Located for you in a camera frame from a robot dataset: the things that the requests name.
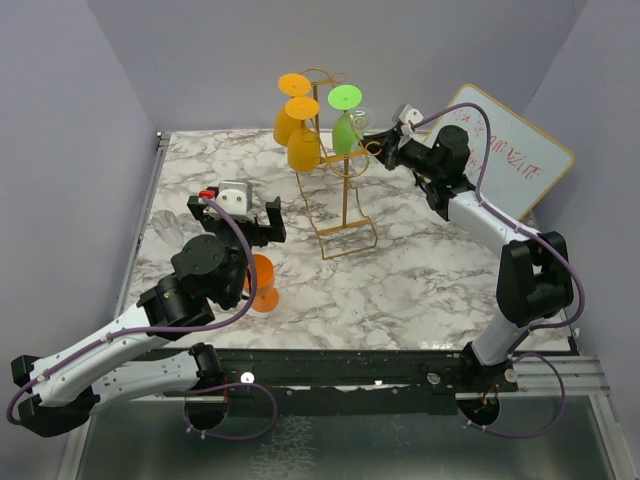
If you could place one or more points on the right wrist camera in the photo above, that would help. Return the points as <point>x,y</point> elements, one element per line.
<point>406,117</point>

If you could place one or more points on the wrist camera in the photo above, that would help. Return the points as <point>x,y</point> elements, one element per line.
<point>234,196</point>
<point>406,117</point>

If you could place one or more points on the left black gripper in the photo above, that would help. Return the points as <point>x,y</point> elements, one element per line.
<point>274,232</point>

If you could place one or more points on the green plastic wine glass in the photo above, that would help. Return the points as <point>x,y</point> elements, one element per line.
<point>344,98</point>

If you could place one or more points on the aluminium extrusion rail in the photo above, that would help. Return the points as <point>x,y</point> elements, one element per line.
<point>580,375</point>

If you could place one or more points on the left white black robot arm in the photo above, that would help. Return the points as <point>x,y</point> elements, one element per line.
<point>213,284</point>

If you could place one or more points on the gold wire glass rack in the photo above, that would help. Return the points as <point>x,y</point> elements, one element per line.
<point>347,167</point>

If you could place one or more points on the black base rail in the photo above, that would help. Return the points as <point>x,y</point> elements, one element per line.
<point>346,382</point>

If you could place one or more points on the clear wine glass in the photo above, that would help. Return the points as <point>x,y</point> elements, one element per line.
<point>361,120</point>
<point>166,225</point>

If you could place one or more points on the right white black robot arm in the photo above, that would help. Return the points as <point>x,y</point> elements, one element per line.
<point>533,284</point>

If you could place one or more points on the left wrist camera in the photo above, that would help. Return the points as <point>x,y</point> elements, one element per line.
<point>234,196</point>

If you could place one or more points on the small whiteboard yellow frame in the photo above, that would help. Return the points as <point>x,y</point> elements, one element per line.
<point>517,165</point>

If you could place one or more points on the clear fallen wine glass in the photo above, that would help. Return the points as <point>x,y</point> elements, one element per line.
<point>166,225</point>

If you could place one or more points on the orange plastic wine glass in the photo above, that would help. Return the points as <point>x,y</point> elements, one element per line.
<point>267,297</point>

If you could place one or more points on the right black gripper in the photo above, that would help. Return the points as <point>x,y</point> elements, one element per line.
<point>380,144</point>

